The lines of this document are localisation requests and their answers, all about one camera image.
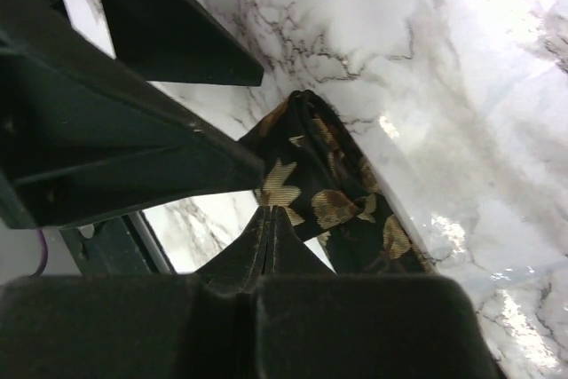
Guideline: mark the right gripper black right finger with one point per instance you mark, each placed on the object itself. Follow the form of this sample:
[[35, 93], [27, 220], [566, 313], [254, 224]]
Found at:
[[286, 253]]

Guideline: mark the black gold floral tie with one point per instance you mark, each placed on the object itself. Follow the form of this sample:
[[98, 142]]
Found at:
[[316, 172]]

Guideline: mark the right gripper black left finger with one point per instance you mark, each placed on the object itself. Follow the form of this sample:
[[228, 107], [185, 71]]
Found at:
[[237, 268]]

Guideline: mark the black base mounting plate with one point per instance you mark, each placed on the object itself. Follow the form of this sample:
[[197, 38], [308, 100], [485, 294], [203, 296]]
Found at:
[[123, 245]]

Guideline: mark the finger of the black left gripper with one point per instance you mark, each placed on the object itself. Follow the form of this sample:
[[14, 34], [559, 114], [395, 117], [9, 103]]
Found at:
[[81, 145], [177, 41]]

